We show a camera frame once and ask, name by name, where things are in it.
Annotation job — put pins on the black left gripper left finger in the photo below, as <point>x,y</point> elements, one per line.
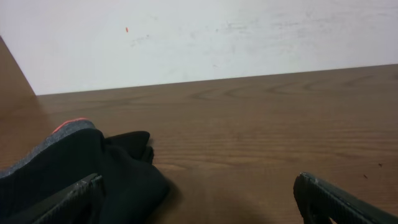
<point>78,203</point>

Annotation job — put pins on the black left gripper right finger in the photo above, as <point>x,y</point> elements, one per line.
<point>320,202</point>

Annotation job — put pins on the folded black garment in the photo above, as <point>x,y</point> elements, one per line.
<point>133,186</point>

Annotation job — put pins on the folded grey garment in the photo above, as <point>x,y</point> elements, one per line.
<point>47,142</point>

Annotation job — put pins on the folded red garment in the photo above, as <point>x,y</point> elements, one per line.
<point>67,122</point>

